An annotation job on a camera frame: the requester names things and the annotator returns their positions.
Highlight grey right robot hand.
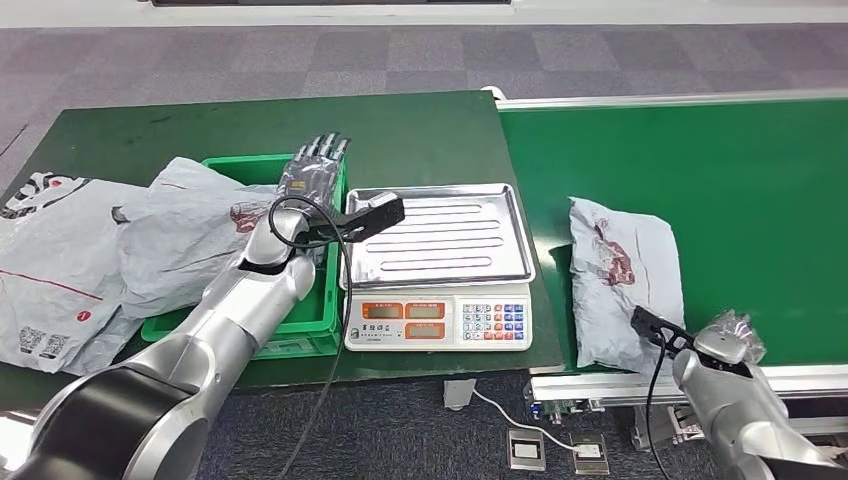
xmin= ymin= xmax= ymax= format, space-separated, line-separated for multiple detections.
xmin=702 ymin=307 xmax=768 ymax=366

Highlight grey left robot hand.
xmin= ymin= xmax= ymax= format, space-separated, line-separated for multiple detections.
xmin=276 ymin=132 xmax=352 ymax=217

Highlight grey parcel bag red print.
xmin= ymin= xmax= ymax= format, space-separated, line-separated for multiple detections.
xmin=148 ymin=156 xmax=230 ymax=203
xmin=112 ymin=178 xmax=296 ymax=321
xmin=568 ymin=195 xmax=687 ymax=378

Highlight green conveyor belt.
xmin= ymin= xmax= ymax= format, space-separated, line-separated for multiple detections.
xmin=495 ymin=89 xmax=848 ymax=452

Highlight conveyor control electronics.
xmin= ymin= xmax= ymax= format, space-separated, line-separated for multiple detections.
xmin=526 ymin=396 xmax=598 ymax=425

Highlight green plastic crate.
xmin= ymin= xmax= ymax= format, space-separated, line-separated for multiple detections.
xmin=140 ymin=153 xmax=347 ymax=361

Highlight white scale with steel tray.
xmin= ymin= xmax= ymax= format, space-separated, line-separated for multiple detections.
xmin=339 ymin=183 xmax=537 ymax=352

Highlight silver floor socket with plug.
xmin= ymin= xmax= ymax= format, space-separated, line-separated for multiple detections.
xmin=570 ymin=432 xmax=612 ymax=477

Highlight white power adapter block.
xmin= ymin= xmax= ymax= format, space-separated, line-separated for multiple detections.
xmin=442 ymin=377 xmax=478 ymax=412

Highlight large grey mailer QR codes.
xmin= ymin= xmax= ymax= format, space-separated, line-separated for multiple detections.
xmin=0 ymin=170 xmax=150 ymax=376

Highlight left wrist camera black plate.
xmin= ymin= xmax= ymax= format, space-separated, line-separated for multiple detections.
xmin=301 ymin=192 xmax=407 ymax=245

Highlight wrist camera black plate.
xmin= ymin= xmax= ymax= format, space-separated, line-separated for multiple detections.
xmin=301 ymin=192 xmax=407 ymax=245
xmin=629 ymin=304 xmax=697 ymax=356

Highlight right wrist camera black plate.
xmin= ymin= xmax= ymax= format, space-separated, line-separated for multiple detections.
xmin=629 ymin=304 xmax=697 ymax=356

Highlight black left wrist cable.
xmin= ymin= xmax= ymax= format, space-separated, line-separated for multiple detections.
xmin=266 ymin=194 xmax=352 ymax=480

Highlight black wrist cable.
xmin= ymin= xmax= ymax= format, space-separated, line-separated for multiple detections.
xmin=266 ymin=194 xmax=352 ymax=480
xmin=643 ymin=331 xmax=667 ymax=480

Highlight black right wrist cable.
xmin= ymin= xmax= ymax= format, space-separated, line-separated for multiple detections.
xmin=643 ymin=331 xmax=667 ymax=480

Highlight white power cable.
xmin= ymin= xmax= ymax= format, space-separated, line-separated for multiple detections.
xmin=471 ymin=389 xmax=584 ymax=455

